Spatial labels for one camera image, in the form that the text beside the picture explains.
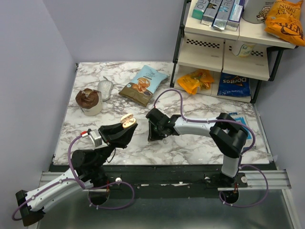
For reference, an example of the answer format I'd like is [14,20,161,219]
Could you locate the silver toothpaste box left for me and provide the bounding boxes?
[201,0,222,27]

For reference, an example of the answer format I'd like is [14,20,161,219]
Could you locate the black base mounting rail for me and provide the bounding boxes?
[81,165,248,199]

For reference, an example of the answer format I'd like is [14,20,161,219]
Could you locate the white popcorn tub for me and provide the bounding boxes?
[242,0,275,24]

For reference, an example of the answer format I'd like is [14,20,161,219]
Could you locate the orange snack bag lower shelf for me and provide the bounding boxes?
[177,69,214,94]

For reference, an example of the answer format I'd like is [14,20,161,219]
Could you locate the blue cassava chips bag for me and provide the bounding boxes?
[119,65,168,107]

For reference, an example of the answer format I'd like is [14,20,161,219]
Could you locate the blue white card packet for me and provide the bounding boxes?
[229,113,253,150]

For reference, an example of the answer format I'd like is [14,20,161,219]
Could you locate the beige earbud charging case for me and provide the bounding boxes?
[120,113,136,128]

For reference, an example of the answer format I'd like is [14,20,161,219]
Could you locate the silver toothpaste box middle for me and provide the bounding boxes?
[213,0,234,31]

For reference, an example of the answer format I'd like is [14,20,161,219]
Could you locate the brown paper wrapped cup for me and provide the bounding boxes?
[75,88,102,116]

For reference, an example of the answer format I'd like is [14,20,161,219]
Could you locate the blue Doritos bag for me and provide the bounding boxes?
[217,73,251,97]

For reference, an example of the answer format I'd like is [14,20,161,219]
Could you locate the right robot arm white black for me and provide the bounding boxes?
[146,108,248,187]

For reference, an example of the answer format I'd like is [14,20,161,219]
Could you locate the blue white toothpaste box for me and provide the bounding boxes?
[225,0,245,31]

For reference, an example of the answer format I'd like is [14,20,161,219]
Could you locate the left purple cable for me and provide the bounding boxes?
[11,135,135,221]

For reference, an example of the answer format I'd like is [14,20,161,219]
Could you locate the black frame cream shelf unit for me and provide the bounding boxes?
[170,0,296,104]

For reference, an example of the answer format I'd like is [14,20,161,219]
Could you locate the silver toothpaste box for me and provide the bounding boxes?
[213,0,234,31]
[201,0,222,27]

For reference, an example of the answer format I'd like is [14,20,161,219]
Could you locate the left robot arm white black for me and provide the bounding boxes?
[15,122,138,227]

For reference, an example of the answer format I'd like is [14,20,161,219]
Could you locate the white yellow cup on shelf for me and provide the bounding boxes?
[231,41,256,57]

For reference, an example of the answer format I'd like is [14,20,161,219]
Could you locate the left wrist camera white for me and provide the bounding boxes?
[81,129,103,148]

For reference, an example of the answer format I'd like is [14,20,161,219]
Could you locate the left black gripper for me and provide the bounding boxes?
[94,119,138,167]

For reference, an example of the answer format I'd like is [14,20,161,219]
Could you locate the orange honey dijon chips bag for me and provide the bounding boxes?
[264,0,305,46]

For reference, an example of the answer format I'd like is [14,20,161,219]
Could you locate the teal toothpaste box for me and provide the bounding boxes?
[192,0,210,20]

